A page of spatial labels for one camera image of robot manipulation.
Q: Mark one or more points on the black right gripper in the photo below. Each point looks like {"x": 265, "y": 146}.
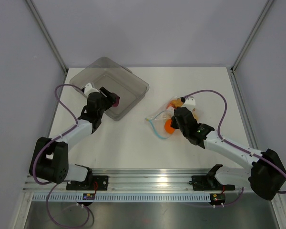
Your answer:
{"x": 173, "y": 123}

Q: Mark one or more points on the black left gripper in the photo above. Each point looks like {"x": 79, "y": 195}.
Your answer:
{"x": 110, "y": 98}

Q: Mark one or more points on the purple fake onion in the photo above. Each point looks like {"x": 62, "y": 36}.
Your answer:
{"x": 117, "y": 100}

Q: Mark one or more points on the clear zip top bag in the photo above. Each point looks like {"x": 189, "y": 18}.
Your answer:
{"x": 157, "y": 119}

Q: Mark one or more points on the orange fake orange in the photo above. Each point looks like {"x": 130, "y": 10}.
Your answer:
{"x": 168, "y": 128}

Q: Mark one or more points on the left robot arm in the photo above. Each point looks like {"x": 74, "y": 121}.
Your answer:
{"x": 50, "y": 160}

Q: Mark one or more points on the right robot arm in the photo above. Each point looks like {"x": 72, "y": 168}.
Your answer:
{"x": 262, "y": 172}

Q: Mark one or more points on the fake fried chicken piece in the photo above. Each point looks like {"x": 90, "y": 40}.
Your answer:
{"x": 175, "y": 103}

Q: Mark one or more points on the smoky clear plastic bin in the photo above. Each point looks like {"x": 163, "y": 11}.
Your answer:
{"x": 117, "y": 79}

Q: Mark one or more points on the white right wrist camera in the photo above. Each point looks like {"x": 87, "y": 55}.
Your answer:
{"x": 188, "y": 102}

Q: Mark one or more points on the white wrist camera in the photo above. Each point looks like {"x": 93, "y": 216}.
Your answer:
{"x": 89, "y": 88}
{"x": 188, "y": 102}

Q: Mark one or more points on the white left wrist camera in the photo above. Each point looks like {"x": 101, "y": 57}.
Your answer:
{"x": 89, "y": 88}

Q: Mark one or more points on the aluminium frame rail right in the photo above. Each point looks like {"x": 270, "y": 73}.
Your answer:
{"x": 251, "y": 137}

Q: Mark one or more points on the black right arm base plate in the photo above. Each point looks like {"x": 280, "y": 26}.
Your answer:
{"x": 207, "y": 183}

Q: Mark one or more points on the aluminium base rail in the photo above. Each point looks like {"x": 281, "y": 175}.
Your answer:
{"x": 136, "y": 181}

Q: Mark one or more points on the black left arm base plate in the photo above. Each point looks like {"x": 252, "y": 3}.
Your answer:
{"x": 87, "y": 183}

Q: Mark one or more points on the white slotted cable duct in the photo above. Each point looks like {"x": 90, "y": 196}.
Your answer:
{"x": 124, "y": 197}

